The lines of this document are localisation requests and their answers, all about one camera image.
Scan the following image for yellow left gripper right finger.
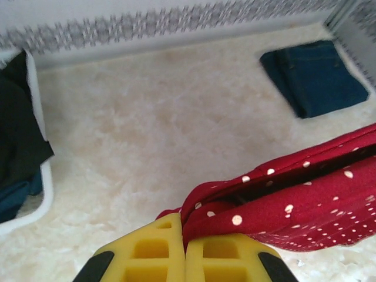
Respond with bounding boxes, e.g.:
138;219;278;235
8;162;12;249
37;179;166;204
185;233;296;282

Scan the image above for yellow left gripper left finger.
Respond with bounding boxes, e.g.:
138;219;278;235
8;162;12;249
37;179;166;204
72;213;186;282

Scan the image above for red polka dot skirt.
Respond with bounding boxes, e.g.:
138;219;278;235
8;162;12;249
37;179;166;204
155;123;376;252

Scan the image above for blue denim skirt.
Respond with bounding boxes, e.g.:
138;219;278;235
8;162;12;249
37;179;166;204
0;170;43;224

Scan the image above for black skirt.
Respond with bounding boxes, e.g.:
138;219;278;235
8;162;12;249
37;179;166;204
0;51;55;192

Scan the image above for blue jeans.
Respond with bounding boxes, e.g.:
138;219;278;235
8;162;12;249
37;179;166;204
258;40;370;120

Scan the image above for white plastic basket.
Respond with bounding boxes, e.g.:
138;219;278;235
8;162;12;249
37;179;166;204
0;48;55;236

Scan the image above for aluminium frame post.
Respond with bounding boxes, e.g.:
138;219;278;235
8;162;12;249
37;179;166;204
324;0;364;45

